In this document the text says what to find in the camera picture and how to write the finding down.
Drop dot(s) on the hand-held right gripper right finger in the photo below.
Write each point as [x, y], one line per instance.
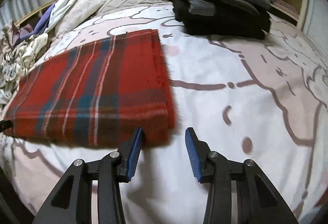
[193, 157]

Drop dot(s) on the black folded garment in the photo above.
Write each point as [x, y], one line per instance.
[225, 21]

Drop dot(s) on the purple garment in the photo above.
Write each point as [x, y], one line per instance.
[43, 21]

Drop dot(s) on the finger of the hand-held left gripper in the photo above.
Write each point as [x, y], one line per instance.
[5, 126]

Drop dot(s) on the cream printed garment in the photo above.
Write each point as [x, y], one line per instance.
[20, 60]

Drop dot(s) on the beige garment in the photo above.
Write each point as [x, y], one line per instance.
[7, 31]

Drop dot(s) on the red plaid scarf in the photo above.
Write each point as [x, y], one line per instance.
[102, 85]

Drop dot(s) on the grey folded garment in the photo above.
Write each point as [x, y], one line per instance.
[202, 7]

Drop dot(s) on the wooden bedside shelf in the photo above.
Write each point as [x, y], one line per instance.
[33, 12]

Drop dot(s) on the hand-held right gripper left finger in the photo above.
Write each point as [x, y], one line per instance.
[134, 152]

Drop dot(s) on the bear print blanket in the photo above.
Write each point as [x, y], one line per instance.
[230, 111]

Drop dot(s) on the white light-blue garment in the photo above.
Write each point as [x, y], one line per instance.
[65, 6]

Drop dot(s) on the mauve garment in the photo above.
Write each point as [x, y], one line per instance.
[23, 34]

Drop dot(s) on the fluffy cream pillow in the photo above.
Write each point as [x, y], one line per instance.
[76, 11]

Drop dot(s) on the pale pleated curtain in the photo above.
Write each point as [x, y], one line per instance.
[20, 3]

